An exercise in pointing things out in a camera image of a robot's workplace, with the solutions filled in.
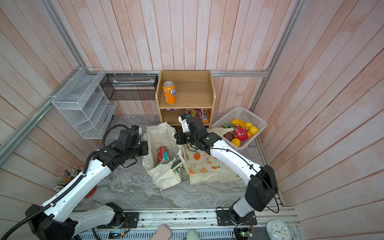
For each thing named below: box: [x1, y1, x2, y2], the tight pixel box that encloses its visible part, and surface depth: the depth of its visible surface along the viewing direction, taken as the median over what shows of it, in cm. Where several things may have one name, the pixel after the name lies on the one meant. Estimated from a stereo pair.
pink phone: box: [151, 224, 172, 240], surface depth 70 cm
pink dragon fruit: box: [232, 125, 249, 142], surface depth 100 cm
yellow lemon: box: [249, 126, 259, 134], surface depth 103 cm
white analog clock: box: [266, 219, 293, 240], surface depth 70 cm
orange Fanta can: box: [162, 80, 177, 105], surface depth 78 cm
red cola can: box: [157, 146, 170, 165], surface depth 92 cm
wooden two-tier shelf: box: [155, 70, 217, 129], surface depth 92 cm
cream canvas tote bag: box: [142, 121, 184, 190], surface depth 83 cm
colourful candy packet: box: [188, 108, 202, 119], surface depth 97 cm
